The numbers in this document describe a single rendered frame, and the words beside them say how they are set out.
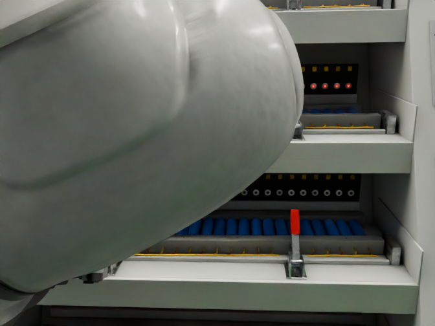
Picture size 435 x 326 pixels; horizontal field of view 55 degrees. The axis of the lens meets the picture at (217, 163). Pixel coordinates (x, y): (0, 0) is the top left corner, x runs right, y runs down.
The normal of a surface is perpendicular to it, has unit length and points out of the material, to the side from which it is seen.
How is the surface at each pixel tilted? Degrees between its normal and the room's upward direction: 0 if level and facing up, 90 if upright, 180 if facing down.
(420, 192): 90
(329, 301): 113
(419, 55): 90
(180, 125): 107
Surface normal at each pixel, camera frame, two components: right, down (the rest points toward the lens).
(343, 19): -0.06, 0.29
